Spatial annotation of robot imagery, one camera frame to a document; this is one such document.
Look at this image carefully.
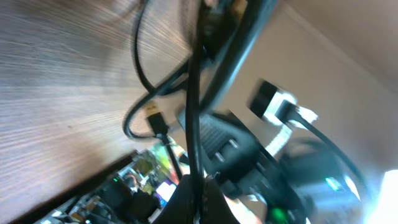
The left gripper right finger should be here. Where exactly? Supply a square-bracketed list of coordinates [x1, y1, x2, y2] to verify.
[202, 177, 239, 224]

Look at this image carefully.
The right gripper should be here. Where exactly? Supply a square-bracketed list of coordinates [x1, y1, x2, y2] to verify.
[199, 112, 309, 223]

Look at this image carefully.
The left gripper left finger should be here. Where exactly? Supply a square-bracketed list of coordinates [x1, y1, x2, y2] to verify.
[153, 175, 195, 224]

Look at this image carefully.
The thin black USB cable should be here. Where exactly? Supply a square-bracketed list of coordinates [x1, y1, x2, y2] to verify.
[123, 0, 193, 181]

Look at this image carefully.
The thick black USB cable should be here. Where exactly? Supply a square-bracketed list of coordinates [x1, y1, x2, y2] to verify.
[185, 0, 277, 184]

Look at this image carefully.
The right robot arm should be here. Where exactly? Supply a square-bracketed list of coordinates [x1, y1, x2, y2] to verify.
[199, 105, 365, 223]

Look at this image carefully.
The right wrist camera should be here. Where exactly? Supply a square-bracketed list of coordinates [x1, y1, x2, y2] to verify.
[248, 80, 318, 156]

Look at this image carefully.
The right camera cable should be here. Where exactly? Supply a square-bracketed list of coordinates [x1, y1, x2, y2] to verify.
[276, 102, 371, 200]

